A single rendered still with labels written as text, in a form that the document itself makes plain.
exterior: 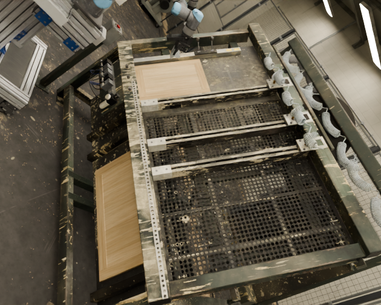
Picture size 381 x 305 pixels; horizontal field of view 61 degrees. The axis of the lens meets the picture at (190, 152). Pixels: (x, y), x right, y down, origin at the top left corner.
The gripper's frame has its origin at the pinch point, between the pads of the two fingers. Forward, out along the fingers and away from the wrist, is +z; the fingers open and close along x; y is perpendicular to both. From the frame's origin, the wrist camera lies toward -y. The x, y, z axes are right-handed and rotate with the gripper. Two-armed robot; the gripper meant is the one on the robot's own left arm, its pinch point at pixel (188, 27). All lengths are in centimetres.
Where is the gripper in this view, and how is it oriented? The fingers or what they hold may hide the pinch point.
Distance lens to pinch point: 300.1
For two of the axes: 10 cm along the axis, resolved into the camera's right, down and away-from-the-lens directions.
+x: 6.9, 6.3, -3.5
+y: -6.9, 4.3, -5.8
